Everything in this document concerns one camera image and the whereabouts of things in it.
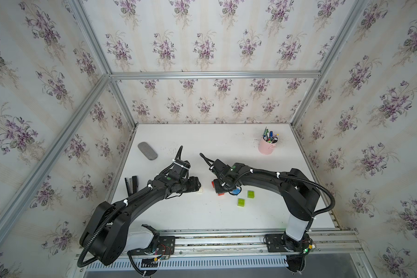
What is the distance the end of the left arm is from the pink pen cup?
471mm

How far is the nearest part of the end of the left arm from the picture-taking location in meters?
0.64

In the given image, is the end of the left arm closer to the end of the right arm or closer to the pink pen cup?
the end of the right arm

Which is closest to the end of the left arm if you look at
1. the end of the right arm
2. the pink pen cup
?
the end of the right arm

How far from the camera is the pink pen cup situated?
0.98m
